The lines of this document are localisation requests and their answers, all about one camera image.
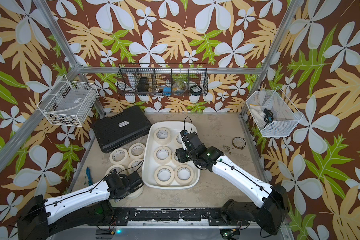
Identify masking tape roll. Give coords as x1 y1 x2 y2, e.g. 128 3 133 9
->
154 165 175 187
109 148 130 166
154 128 172 146
174 164 194 186
106 164 125 175
128 143 146 159
126 186 144 199
176 134 183 148
128 159 144 174
154 146 172 165

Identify white plastic storage tray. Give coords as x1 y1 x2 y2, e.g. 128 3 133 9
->
142 121 200 190

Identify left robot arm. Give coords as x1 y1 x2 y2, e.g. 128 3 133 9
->
17 170 144 240

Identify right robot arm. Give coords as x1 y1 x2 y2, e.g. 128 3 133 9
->
176 130 290 235

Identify blue box in basket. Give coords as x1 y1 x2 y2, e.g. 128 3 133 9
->
163 87 172 97

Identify black box in basket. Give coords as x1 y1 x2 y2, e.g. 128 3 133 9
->
137 77 150 95

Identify black plastic tool case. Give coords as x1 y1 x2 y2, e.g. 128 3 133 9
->
93 106 152 153

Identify black square item in basket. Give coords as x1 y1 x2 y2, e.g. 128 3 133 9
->
190 85 203 96

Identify clear round container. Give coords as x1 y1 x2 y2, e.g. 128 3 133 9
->
172 80 188 96

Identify white mesh basket right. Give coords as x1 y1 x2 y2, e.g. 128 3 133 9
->
246 87 303 138

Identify blue cable bundle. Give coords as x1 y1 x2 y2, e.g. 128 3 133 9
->
83 166 94 187

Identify thin tape ring on table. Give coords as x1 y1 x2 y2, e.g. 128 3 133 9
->
232 136 247 150

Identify black wire basket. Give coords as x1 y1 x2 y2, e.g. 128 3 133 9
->
116 63 209 97

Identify black cable in mesh basket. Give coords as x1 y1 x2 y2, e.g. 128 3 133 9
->
262 108 275 128

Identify white wire basket left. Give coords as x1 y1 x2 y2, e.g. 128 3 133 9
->
38 76 99 127

